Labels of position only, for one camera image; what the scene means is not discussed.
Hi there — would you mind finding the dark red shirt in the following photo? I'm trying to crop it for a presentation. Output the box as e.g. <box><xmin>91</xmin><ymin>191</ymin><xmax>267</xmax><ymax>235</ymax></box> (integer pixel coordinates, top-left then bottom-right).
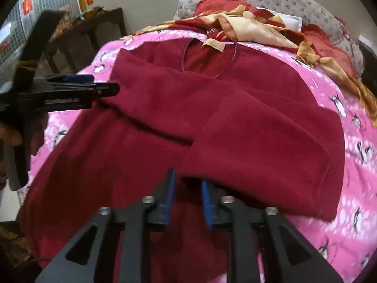
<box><xmin>19</xmin><ymin>37</ymin><xmax>346</xmax><ymax>283</ymax></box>

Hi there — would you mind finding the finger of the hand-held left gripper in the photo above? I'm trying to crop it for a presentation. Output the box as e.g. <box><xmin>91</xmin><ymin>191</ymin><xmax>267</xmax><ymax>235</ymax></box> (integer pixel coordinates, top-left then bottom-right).
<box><xmin>44</xmin><ymin>74</ymin><xmax>95</xmax><ymax>87</ymax></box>
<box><xmin>38</xmin><ymin>82</ymin><xmax>121</xmax><ymax>111</ymax></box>

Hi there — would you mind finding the clutter on wooden table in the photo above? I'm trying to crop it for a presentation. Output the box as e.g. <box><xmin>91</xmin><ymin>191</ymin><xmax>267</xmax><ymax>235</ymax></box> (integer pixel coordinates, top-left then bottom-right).
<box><xmin>49</xmin><ymin>5</ymin><xmax>107</xmax><ymax>42</ymax></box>

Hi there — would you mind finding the person's left hand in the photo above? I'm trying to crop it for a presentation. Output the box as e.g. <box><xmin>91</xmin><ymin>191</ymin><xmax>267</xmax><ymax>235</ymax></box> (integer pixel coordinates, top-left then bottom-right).
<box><xmin>0</xmin><ymin>123</ymin><xmax>23</xmax><ymax>147</ymax></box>

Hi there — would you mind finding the pink penguin print blanket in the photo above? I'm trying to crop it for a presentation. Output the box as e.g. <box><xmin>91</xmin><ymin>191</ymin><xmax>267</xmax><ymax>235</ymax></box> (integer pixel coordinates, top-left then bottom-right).
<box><xmin>29</xmin><ymin>29</ymin><xmax>377</xmax><ymax>283</ymax></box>

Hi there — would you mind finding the red and gold quilt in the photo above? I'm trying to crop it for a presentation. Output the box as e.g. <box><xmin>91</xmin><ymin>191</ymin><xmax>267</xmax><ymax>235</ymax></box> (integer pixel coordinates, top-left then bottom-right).
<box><xmin>134</xmin><ymin>4</ymin><xmax>377</xmax><ymax>118</ymax></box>

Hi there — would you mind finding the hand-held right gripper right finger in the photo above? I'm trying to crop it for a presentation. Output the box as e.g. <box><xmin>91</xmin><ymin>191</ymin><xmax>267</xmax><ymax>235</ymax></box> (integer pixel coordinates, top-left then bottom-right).
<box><xmin>200</xmin><ymin>179</ymin><xmax>344</xmax><ymax>283</ymax></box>

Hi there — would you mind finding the red cushion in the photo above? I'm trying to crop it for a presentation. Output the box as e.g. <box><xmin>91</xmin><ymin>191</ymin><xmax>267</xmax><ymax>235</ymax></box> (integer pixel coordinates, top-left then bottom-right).
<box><xmin>300</xmin><ymin>23</ymin><xmax>359</xmax><ymax>78</ymax></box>
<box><xmin>194</xmin><ymin>0</ymin><xmax>248</xmax><ymax>17</ymax></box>

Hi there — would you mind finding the dark wooden table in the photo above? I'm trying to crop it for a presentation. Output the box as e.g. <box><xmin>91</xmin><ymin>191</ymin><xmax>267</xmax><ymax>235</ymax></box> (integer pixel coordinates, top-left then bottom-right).
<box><xmin>44</xmin><ymin>7</ymin><xmax>128</xmax><ymax>75</ymax></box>

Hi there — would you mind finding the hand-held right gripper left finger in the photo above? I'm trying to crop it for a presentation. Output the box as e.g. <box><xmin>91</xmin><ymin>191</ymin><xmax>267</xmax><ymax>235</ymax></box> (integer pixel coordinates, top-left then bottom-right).
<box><xmin>35</xmin><ymin>167</ymin><xmax>177</xmax><ymax>283</ymax></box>

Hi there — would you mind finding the patterned cloth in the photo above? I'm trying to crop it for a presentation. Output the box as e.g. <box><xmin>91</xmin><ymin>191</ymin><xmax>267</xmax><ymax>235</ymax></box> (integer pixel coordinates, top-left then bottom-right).
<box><xmin>0</xmin><ymin>221</ymin><xmax>31</xmax><ymax>269</ymax></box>

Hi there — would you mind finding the dark wooden cabinet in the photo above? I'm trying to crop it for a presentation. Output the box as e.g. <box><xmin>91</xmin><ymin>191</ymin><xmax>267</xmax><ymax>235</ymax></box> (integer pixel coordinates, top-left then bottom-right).
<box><xmin>358</xmin><ymin>34</ymin><xmax>377</xmax><ymax>89</ymax></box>

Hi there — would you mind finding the white pillow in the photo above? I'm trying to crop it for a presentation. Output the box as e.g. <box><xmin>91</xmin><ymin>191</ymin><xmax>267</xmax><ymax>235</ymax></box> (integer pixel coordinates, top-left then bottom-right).
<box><xmin>256</xmin><ymin>6</ymin><xmax>304</xmax><ymax>33</ymax></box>

